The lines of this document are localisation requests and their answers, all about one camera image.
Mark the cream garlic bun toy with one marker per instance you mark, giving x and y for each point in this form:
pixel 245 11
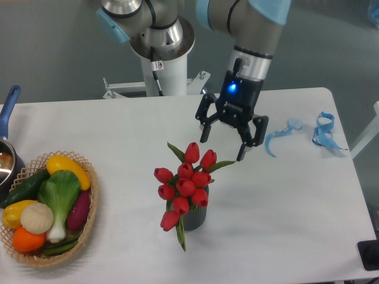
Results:
pixel 37 218

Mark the green bok choy toy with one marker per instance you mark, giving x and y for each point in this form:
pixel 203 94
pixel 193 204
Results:
pixel 59 192

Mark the yellow bell pepper toy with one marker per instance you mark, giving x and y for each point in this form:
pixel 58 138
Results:
pixel 11 215

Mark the dark grey ribbed vase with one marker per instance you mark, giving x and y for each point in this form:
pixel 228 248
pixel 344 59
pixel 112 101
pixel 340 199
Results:
pixel 196 215

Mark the light blue torn strip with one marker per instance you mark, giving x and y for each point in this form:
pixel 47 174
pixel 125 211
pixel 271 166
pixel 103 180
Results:
pixel 292 124

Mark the yellow squash toy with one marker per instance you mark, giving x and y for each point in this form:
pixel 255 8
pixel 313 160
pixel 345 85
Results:
pixel 60 162

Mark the green cucumber toy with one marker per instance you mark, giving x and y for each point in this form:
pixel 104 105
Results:
pixel 27 189

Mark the red tulip bouquet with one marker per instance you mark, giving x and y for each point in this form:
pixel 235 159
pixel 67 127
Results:
pixel 176 189

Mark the blue object top corner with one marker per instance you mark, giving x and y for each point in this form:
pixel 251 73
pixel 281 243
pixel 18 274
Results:
pixel 373 12

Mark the orange fruit toy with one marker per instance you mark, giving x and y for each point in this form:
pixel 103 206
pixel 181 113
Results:
pixel 24 242

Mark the white frame at right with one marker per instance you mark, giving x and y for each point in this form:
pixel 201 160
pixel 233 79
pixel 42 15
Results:
pixel 365 137

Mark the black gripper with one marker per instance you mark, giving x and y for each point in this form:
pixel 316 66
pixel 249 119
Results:
pixel 234 107

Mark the white metal base frame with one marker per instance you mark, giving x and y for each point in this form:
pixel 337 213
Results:
pixel 195 86

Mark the black device at edge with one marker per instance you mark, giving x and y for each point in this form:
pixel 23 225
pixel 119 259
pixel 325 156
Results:
pixel 368 251

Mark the blue crumpled strip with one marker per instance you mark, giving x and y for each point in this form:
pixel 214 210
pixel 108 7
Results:
pixel 322 135

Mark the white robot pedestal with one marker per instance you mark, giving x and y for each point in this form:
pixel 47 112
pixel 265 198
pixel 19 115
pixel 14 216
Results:
pixel 171 74

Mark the purple sweet potato toy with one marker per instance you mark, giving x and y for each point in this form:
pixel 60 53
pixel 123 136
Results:
pixel 79 213

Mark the green bean pods toy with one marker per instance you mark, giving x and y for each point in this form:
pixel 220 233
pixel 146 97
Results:
pixel 61 247

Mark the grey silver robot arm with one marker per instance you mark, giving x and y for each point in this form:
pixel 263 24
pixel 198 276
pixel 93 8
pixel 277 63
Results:
pixel 162 39

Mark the woven wicker basket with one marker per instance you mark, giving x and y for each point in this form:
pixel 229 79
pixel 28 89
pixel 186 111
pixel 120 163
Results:
pixel 37 259

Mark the blue handled saucepan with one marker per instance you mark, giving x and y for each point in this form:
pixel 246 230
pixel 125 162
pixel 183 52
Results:
pixel 11 162

